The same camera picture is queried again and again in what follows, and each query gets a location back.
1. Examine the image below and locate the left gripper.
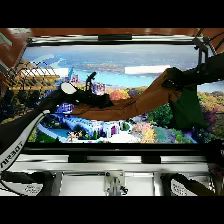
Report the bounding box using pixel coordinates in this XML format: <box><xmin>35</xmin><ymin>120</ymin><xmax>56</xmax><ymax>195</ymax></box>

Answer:
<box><xmin>74</xmin><ymin>89</ymin><xmax>115</xmax><ymax>110</ymax></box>

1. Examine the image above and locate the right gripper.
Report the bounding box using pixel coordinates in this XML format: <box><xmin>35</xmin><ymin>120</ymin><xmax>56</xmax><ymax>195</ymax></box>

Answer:
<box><xmin>161</xmin><ymin>67</ymin><xmax>195</xmax><ymax>90</ymax></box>

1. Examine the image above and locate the brown garment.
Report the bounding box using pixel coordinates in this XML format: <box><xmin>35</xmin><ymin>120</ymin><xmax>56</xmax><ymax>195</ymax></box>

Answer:
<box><xmin>70</xmin><ymin>68</ymin><xmax>184</xmax><ymax>122</ymax></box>

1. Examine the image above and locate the dark green garment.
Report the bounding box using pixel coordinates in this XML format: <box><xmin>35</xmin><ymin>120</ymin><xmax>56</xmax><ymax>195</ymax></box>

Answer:
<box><xmin>167</xmin><ymin>86</ymin><xmax>209</xmax><ymax>132</ymax></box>

